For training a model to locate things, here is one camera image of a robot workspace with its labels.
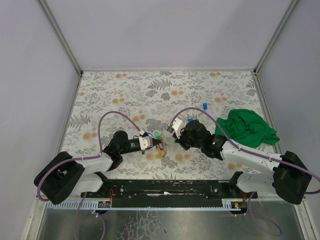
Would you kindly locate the left aluminium frame post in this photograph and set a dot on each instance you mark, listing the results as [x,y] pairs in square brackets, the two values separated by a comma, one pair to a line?
[59,35]

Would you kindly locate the spiral keyring with yellow handle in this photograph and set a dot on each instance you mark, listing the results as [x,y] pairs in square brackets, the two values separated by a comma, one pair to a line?
[161,149]

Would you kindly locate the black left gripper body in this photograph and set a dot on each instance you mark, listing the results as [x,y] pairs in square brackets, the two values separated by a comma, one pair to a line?
[146,149]

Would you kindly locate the aluminium frame post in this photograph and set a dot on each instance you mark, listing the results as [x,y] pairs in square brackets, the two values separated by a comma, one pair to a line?
[59,35]
[288,12]

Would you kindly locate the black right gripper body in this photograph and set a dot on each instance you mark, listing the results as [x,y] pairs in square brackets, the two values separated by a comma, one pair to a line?
[182,137]

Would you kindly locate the floral table mat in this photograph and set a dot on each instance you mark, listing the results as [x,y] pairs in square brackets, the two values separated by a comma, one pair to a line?
[109,101]

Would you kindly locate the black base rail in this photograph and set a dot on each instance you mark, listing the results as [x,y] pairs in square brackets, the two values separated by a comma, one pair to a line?
[125,188]

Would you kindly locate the right aluminium frame post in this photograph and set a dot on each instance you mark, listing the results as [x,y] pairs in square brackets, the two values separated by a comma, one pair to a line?
[288,12]

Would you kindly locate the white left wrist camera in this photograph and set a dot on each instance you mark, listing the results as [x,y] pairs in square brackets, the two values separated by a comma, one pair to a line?
[145,141]

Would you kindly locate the green cloth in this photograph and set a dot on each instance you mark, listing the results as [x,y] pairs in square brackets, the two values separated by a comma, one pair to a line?
[246,127]

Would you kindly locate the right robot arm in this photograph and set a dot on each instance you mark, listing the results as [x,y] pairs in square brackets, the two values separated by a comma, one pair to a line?
[281,174]

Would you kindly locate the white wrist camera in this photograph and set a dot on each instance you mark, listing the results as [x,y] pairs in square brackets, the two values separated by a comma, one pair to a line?
[145,141]
[176,126]

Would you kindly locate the white cable duct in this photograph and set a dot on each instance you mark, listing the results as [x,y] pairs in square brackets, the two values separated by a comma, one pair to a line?
[167,203]

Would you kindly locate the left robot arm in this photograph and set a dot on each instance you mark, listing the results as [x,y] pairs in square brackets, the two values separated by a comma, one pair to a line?
[66,175]

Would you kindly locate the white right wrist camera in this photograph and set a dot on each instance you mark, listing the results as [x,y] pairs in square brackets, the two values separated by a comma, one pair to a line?
[176,126]

